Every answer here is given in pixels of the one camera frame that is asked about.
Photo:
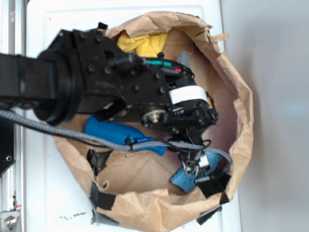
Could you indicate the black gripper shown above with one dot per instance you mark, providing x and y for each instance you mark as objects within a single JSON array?
[{"x": 191, "y": 112}]

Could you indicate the blue sponge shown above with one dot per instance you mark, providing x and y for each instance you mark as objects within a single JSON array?
[{"x": 187, "y": 182}]

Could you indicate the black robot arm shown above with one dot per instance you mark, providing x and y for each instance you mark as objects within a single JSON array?
[{"x": 84, "y": 87}]

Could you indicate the brown paper bag bin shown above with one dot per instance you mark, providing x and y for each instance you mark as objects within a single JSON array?
[{"x": 134, "y": 189}]

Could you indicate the blue plastic bottle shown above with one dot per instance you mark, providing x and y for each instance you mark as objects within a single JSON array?
[{"x": 115, "y": 132}]

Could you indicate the grey plush toy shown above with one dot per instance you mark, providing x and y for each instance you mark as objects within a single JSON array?
[{"x": 184, "y": 59}]

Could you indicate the yellow microfiber cloth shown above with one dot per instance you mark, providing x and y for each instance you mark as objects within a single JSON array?
[{"x": 149, "y": 45}]

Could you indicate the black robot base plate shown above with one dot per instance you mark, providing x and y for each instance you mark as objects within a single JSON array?
[{"x": 7, "y": 145}]

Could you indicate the metal corner bracket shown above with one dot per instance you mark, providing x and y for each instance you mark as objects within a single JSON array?
[{"x": 10, "y": 221}]

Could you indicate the aluminium frame rail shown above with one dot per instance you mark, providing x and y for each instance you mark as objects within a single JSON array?
[{"x": 12, "y": 41}]

